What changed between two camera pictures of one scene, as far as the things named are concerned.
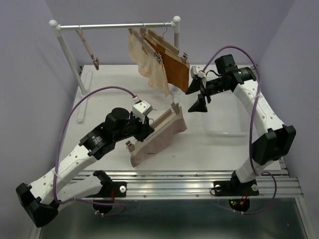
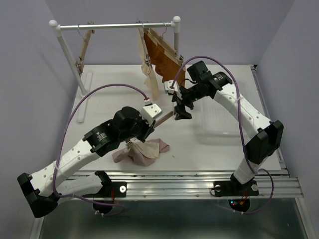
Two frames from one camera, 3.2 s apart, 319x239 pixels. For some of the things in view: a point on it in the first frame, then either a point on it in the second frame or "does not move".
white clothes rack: [85, 88] does not move
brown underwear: [177, 71] does not move
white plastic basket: [227, 116] does not move
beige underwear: [149, 65] -> [150, 81]
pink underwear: [159, 138] -> [119, 155]
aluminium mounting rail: [199, 184] does not move
